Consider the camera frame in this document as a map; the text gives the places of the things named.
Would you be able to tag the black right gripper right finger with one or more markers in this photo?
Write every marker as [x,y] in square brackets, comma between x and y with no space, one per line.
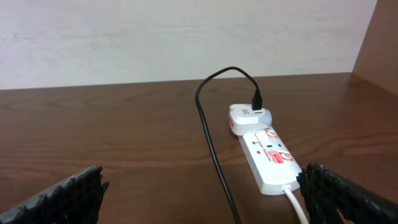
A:
[331,198]

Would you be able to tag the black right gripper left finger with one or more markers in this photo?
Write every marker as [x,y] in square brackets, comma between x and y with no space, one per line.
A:
[76,199]

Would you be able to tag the white USB charger adapter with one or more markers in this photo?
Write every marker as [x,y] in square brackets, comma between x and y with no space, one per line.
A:
[243,119]

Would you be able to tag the white power strip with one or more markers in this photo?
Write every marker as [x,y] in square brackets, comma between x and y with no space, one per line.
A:
[272,165]

